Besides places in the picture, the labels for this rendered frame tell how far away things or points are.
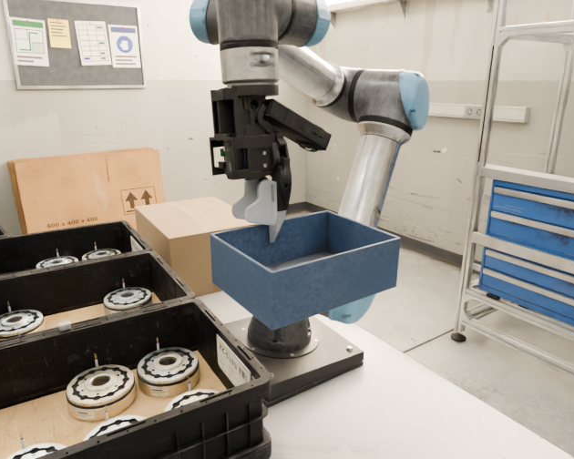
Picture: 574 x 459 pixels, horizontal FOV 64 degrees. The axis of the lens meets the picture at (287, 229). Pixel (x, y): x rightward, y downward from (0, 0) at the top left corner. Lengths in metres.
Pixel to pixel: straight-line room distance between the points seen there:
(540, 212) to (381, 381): 1.40
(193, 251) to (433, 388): 0.74
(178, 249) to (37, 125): 2.61
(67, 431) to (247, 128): 0.52
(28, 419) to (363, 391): 0.62
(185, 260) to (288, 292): 0.89
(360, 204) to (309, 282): 0.44
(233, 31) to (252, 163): 0.16
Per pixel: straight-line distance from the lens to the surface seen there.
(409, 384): 1.08
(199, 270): 1.41
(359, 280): 0.58
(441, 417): 1.02
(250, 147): 0.59
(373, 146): 0.97
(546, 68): 3.22
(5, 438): 0.84
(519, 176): 2.29
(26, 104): 3.83
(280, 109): 0.63
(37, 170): 3.72
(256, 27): 0.61
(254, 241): 0.65
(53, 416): 0.85
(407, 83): 0.98
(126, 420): 0.75
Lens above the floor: 1.33
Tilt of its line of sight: 18 degrees down
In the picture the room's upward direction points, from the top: straight up
